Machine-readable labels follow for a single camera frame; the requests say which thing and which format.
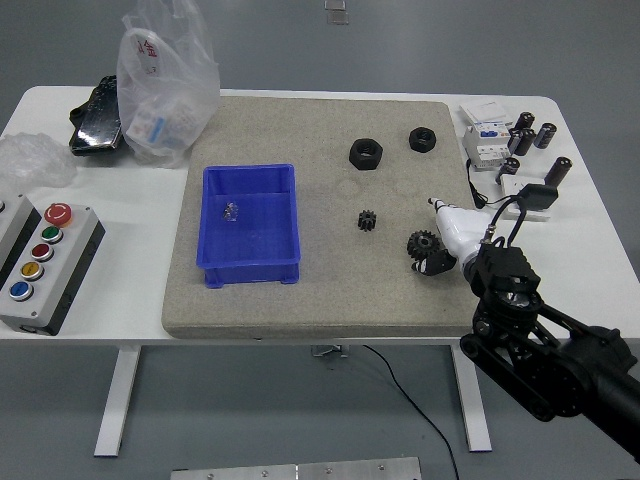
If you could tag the small black gear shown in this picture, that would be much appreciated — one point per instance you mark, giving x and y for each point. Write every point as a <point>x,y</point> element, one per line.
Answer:
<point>367,220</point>

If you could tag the white power socket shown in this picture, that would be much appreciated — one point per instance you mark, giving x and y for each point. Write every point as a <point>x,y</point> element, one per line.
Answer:
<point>512,184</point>

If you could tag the grey-brown mat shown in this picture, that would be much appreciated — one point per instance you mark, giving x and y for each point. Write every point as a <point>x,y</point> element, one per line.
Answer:
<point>320,280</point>

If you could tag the black cylindrical capacitor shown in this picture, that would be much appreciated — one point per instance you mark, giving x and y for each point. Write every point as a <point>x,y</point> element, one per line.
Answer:
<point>525,143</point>
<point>558,172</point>
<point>513,141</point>
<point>507,170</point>
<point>525,121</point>
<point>545,135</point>

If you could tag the large black hex nut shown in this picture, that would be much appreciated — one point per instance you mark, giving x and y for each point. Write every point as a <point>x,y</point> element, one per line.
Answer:
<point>366,154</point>

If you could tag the white blue-printed carton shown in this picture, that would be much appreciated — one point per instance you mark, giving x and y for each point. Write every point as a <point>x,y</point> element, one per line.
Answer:
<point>146,126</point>

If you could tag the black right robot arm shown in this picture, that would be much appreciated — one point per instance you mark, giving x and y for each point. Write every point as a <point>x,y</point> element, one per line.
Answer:
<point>575,360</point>

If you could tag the clear bubble wrap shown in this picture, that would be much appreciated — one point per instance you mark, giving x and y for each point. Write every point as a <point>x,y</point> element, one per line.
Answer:
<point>30,160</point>

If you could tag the grey five-button control box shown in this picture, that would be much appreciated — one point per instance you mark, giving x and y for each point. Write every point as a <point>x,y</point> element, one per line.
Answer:
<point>50,270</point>

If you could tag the small metal part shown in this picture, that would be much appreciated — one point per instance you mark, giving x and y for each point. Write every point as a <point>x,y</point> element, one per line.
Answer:
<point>230,211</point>

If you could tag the clear floor fixture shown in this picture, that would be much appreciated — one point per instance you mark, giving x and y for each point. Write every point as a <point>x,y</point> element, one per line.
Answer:
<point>338,19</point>
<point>335,4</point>

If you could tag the white circuit breaker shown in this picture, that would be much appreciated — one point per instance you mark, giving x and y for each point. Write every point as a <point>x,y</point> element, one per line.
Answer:
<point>482,147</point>

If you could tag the silver metal plate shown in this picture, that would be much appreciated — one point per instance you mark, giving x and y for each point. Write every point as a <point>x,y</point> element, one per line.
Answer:
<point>295,471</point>

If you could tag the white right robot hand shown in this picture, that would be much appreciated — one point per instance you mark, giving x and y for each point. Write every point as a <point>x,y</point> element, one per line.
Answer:
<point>457,232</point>

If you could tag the metal under-table bracket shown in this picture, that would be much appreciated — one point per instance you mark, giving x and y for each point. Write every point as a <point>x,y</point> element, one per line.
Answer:
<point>327,350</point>

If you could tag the translucent white plastic bag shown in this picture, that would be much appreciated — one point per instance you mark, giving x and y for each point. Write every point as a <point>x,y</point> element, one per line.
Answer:
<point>165,75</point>

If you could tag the blue plastic box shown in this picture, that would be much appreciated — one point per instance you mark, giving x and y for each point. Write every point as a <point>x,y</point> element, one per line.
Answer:
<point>250,235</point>

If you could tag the white table leg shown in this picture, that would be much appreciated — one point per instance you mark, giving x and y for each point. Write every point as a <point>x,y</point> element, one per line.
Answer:
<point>477,425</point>
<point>117,400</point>

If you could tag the small black hex nut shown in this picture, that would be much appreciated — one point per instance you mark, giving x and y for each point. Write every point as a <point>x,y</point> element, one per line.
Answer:
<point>424,138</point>

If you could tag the large black gear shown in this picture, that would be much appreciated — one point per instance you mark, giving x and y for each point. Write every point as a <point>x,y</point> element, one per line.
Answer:
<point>423,245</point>

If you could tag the black plastic tray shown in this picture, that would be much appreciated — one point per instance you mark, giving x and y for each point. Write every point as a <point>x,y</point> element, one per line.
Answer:
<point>95,125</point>

